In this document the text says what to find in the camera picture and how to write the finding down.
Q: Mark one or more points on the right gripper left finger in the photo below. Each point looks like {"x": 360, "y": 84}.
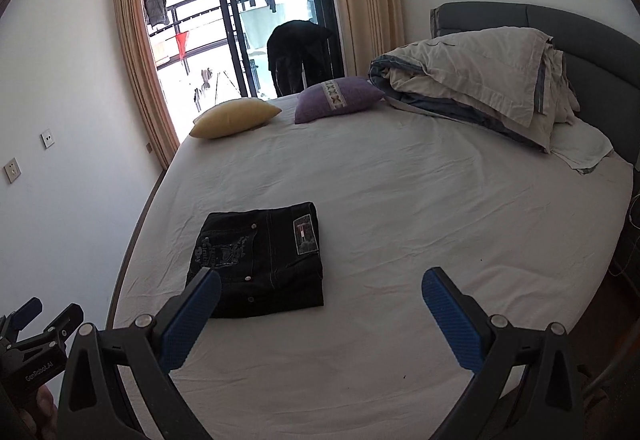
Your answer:
{"x": 94, "y": 403}

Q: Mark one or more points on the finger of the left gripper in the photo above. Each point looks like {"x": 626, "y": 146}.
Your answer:
{"x": 13, "y": 323}
{"x": 56, "y": 332}

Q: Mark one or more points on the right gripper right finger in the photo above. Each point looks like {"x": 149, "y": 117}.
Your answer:
{"x": 524, "y": 383}

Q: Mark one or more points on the black denim pants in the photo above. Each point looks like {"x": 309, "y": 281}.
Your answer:
{"x": 268, "y": 260}

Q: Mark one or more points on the person's left hand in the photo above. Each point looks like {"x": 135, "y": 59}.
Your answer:
{"x": 42, "y": 420}

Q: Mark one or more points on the white bed mattress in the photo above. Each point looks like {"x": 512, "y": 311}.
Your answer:
{"x": 396, "y": 193}

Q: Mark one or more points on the white flat pillow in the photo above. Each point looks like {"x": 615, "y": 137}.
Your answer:
{"x": 581, "y": 146}

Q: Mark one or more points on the yellow pillow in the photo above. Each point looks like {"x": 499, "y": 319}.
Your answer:
{"x": 233, "y": 117}

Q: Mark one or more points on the beige folded duvet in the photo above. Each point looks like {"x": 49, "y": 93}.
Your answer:
{"x": 510, "y": 80}

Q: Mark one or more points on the red hanging garment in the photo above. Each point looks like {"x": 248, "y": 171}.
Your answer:
{"x": 181, "y": 38}

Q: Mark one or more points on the dark grey headboard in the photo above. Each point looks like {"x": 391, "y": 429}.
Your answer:
{"x": 602, "y": 64}

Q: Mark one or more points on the grey hanging jacket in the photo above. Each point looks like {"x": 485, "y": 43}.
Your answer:
{"x": 155, "y": 12}

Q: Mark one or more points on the purple pillow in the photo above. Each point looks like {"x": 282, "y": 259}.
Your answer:
{"x": 336, "y": 97}

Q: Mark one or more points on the left beige curtain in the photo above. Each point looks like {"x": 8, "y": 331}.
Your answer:
{"x": 144, "y": 82}

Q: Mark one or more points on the black garment on rack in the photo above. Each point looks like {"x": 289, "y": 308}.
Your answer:
{"x": 299, "y": 56}

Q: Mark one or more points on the white wall socket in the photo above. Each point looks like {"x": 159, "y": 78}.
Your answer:
{"x": 12, "y": 170}

